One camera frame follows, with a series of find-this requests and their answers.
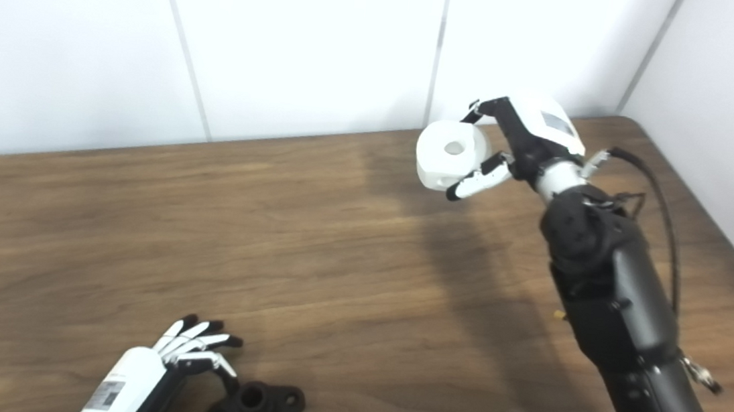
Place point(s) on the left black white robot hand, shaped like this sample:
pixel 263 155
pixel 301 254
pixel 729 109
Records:
pixel 128 381

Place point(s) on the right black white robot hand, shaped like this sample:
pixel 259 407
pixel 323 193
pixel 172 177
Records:
pixel 539 132

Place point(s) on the black flanged holder part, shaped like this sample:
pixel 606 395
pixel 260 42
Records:
pixel 253 410

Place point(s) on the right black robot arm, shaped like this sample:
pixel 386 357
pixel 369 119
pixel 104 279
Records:
pixel 627 305

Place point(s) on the small yellow connector plug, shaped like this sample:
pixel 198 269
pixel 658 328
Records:
pixel 557 314

